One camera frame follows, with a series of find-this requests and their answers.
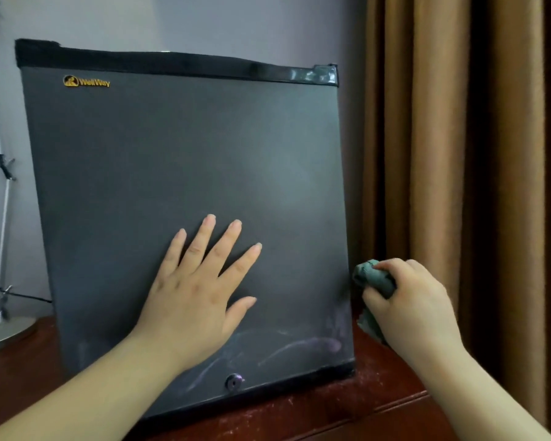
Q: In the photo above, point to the person's right forearm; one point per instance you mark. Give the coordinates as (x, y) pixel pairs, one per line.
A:
(477, 399)

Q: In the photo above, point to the round metal fridge lock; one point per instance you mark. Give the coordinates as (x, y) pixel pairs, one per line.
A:
(234, 382)

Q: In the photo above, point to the person's right hand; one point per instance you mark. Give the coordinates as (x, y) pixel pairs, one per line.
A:
(418, 312)

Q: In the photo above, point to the green cleaning cloth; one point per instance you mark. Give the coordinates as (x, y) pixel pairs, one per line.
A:
(371, 276)

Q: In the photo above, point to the brown curtain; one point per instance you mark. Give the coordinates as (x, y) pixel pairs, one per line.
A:
(441, 133)

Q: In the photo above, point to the person's left thumb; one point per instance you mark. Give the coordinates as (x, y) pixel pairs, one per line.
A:
(239, 314)

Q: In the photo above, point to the person's right thumb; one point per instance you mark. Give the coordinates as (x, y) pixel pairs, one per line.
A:
(374, 305)

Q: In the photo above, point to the dark grey mini fridge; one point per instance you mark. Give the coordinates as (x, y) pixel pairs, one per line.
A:
(165, 146)

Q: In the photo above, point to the person's left little finger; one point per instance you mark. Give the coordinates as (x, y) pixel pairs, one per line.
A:
(171, 257)

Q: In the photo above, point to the person's left forearm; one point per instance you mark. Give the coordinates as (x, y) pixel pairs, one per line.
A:
(82, 394)

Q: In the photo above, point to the person's left middle finger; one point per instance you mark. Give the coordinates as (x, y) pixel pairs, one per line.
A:
(222, 247)

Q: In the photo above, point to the silver desk lamp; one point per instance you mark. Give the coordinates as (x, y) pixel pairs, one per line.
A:
(2, 332)

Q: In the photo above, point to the person's left hand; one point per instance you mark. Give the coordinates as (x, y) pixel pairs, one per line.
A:
(188, 303)

